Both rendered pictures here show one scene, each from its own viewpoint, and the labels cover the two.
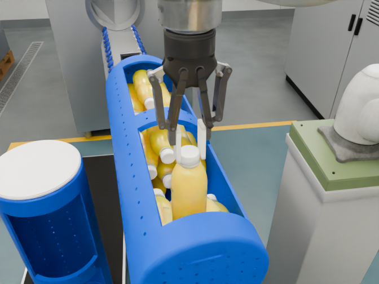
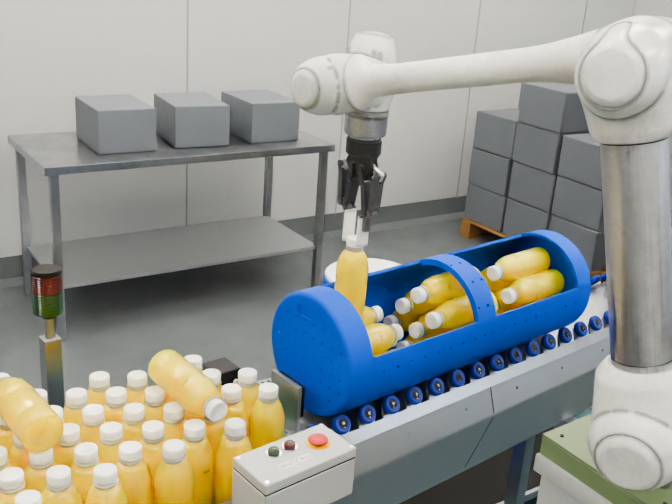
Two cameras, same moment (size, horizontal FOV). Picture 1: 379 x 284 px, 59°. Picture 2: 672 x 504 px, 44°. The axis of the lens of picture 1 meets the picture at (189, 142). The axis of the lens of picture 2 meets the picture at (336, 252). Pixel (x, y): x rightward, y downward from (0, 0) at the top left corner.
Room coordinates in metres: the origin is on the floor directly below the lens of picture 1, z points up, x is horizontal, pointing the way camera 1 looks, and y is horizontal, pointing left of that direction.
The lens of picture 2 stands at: (-0.33, -1.51, 1.94)
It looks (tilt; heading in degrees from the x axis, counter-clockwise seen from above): 20 degrees down; 63
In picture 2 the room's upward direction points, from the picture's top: 4 degrees clockwise
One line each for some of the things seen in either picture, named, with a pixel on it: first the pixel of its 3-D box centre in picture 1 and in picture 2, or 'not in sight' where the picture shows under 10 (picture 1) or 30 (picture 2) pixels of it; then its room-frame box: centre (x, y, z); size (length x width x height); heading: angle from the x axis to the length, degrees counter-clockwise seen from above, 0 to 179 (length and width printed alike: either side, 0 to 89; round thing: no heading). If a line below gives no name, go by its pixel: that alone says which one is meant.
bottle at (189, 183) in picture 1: (189, 195); (350, 285); (0.48, 0.00, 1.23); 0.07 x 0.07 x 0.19
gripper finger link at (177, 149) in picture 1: (177, 143); (349, 224); (0.48, 0.02, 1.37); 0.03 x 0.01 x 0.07; 14
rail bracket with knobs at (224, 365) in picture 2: not in sight; (220, 385); (0.23, 0.14, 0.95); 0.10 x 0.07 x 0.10; 105
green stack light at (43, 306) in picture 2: not in sight; (47, 301); (-0.14, 0.21, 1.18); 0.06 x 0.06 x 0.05
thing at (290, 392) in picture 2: not in sight; (287, 402); (0.32, -0.04, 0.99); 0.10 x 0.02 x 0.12; 105
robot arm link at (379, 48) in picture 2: not in sight; (367, 71); (0.47, -0.01, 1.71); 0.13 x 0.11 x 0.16; 31
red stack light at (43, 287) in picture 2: not in sight; (46, 281); (-0.14, 0.21, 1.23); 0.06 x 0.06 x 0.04
